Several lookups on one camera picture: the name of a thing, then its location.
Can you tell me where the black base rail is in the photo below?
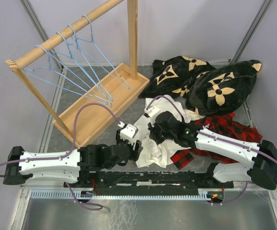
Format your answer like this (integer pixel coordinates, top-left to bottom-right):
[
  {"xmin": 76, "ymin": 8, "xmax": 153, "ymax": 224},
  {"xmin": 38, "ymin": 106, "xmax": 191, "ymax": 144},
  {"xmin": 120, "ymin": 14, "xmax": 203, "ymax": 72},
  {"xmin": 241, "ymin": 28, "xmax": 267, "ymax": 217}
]
[{"xmin": 69, "ymin": 163, "xmax": 234, "ymax": 196}]

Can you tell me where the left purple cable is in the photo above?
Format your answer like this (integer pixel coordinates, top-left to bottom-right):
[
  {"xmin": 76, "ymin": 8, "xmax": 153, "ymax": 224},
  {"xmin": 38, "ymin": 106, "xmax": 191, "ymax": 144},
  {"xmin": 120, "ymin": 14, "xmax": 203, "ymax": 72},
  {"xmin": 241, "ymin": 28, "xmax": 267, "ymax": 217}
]
[{"xmin": 0, "ymin": 103, "xmax": 123, "ymax": 178}]

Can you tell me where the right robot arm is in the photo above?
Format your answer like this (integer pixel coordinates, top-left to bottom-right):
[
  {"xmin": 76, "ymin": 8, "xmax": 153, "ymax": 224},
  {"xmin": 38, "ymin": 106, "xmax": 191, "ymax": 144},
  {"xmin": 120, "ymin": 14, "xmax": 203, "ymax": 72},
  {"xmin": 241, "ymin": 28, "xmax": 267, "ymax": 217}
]
[{"xmin": 146, "ymin": 110, "xmax": 277, "ymax": 190}]

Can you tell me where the wooden clothes rack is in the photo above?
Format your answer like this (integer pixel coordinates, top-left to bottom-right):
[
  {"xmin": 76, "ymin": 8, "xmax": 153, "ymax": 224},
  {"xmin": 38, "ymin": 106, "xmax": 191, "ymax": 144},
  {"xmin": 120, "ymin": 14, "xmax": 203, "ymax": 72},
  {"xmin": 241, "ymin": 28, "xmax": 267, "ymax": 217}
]
[{"xmin": 5, "ymin": 0, "xmax": 149, "ymax": 147}]

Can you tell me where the black beige floral blanket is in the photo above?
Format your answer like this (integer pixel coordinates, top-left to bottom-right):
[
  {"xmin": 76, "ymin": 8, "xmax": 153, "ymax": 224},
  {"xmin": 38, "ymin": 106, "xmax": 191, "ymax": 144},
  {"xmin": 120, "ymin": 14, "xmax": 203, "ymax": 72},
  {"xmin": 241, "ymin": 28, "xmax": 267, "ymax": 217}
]
[{"xmin": 139, "ymin": 56, "xmax": 262, "ymax": 115}]

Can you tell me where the grey slotted cable duct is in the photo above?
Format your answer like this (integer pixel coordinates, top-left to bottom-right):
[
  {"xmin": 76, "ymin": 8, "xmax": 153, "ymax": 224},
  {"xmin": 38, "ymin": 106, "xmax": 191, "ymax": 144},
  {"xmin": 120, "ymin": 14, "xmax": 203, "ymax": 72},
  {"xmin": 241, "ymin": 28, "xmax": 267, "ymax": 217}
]
[{"xmin": 30, "ymin": 189, "xmax": 211, "ymax": 201}]

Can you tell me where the blue wire hanger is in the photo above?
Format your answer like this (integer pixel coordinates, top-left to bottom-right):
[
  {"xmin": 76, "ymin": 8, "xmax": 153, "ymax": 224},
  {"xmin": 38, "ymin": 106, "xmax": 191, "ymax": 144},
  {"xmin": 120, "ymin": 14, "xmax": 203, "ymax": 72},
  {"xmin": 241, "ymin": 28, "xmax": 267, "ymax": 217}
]
[
  {"xmin": 75, "ymin": 15, "xmax": 131, "ymax": 90},
  {"xmin": 67, "ymin": 24, "xmax": 113, "ymax": 103},
  {"xmin": 56, "ymin": 32, "xmax": 113, "ymax": 107},
  {"xmin": 23, "ymin": 45, "xmax": 109, "ymax": 105}
]

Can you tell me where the white shirt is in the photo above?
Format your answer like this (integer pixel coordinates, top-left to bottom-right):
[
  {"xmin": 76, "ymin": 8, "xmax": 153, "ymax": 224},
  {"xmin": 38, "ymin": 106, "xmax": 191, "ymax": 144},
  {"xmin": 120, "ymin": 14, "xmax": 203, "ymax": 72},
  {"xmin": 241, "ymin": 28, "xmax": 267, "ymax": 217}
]
[{"xmin": 134, "ymin": 95, "xmax": 204, "ymax": 168}]

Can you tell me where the red black plaid shirt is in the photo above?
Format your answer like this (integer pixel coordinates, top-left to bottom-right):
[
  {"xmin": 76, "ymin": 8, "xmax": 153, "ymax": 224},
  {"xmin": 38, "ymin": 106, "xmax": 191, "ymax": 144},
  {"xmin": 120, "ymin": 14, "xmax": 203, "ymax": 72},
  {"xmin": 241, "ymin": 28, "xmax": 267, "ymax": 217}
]
[{"xmin": 170, "ymin": 113, "xmax": 263, "ymax": 170}]

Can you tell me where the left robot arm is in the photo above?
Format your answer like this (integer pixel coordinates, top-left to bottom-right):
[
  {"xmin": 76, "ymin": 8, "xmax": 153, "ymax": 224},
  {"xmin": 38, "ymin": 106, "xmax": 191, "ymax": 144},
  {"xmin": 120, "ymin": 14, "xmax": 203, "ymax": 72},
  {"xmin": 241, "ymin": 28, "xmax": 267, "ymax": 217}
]
[{"xmin": 3, "ymin": 130, "xmax": 143, "ymax": 187}]

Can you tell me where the blue wire hanger front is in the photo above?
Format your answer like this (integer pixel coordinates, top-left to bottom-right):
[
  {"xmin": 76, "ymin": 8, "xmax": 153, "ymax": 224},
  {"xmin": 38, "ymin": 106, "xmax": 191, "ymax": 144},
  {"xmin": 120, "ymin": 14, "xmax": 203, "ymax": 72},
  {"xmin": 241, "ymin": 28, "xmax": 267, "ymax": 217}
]
[{"xmin": 23, "ymin": 45, "xmax": 109, "ymax": 105}]

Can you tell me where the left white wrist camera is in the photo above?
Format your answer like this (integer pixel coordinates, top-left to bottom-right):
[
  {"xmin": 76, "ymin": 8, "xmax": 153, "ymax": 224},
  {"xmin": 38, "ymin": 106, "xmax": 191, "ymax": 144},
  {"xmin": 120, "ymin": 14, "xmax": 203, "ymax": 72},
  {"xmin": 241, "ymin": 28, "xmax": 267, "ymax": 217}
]
[{"xmin": 118, "ymin": 122, "xmax": 138, "ymax": 141}]

